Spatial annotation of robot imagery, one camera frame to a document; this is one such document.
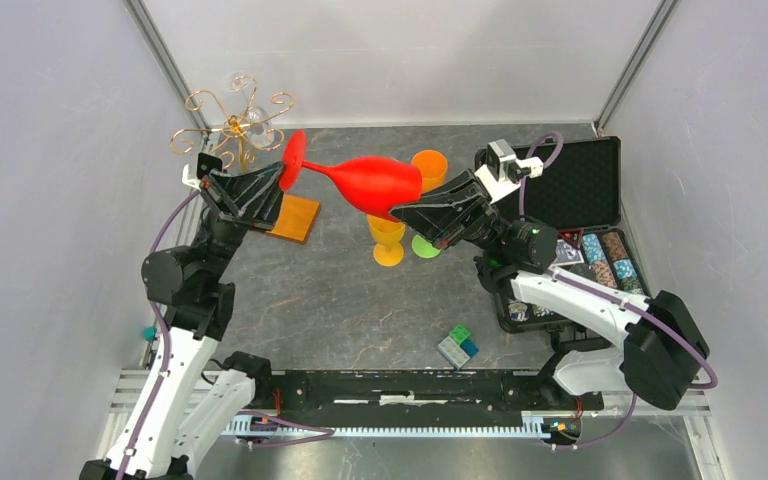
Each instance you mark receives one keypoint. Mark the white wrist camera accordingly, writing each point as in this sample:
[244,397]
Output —
[194,177]
[503,172]

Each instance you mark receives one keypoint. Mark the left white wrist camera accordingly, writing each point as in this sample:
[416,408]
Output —
[194,177]

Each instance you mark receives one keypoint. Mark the red triangular dealer button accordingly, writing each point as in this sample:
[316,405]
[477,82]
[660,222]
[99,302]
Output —
[572,237]

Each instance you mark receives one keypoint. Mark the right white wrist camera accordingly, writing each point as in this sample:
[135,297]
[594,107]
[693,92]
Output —
[503,172]

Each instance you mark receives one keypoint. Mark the clear wine glass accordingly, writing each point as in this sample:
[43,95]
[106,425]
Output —
[257,127]

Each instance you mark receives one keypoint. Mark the toy brick block stack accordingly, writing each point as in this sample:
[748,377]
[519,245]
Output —
[458,348]

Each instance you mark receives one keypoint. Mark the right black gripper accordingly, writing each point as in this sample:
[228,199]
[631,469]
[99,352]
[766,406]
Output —
[445,218]

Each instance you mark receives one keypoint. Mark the green plastic wine glass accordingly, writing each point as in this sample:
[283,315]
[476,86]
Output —
[423,249]

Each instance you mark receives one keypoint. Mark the orange plastic wine glass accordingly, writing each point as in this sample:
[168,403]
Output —
[433,166]

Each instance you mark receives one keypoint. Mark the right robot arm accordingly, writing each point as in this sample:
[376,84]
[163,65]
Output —
[655,351]

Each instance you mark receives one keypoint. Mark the gold wire glass rack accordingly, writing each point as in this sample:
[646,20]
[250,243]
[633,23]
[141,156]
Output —
[225,140]

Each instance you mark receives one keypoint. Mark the yellow plastic wine glass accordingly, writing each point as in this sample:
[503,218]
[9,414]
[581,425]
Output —
[387,235]

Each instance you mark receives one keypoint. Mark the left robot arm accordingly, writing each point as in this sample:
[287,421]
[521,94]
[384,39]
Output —
[164,438]

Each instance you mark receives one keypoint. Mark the black poker chip case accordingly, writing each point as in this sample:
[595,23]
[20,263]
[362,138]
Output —
[580,190]

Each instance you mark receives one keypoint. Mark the red plastic wine glass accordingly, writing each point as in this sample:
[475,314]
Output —
[373,185]

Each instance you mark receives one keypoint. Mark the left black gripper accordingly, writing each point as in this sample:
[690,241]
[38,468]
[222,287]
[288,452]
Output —
[255,194]

